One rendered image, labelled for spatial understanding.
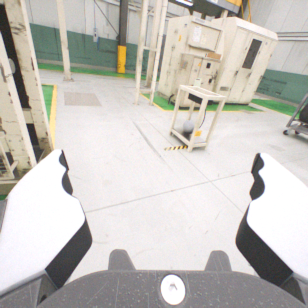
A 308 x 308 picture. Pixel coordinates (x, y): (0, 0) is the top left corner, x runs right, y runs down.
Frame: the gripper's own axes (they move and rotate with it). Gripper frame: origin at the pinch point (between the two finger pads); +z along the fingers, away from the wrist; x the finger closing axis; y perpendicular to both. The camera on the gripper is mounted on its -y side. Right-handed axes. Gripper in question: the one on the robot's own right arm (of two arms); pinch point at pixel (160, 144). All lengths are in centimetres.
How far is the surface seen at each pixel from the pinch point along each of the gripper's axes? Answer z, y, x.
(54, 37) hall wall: 855, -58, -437
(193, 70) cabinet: 413, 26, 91
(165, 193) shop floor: 103, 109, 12
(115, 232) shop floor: 59, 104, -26
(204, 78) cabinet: 431, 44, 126
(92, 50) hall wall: 923, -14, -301
